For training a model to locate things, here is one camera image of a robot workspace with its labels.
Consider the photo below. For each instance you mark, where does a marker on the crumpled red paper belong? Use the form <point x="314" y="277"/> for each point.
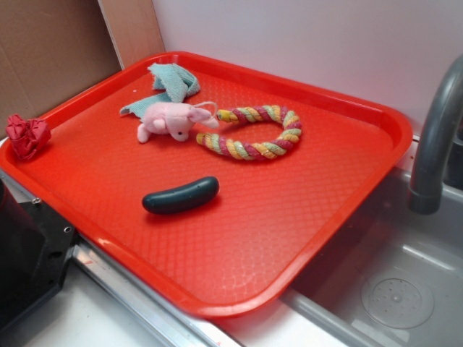
<point x="27" y="136"/>

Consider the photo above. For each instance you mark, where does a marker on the grey plastic sink basin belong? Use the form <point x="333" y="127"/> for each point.
<point x="388" y="277"/>

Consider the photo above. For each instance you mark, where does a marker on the pink plush toy animal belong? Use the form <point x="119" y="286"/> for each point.
<point x="175" y="119"/>

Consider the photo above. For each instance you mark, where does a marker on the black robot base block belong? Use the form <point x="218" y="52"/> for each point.
<point x="36" y="245"/>

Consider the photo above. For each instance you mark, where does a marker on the grey toy faucet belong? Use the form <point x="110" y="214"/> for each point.
<point x="438" y="159"/>

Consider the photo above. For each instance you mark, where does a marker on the brown cardboard panel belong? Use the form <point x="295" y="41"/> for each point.
<point x="54" y="50"/>

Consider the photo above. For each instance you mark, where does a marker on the dark green plastic pickle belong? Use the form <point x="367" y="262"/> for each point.
<point x="183" y="198"/>

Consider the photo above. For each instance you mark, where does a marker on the teal cloth rag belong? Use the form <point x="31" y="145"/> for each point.
<point x="175" y="83"/>

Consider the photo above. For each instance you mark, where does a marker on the red plastic tray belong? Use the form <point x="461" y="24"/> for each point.
<point x="269" y="218"/>

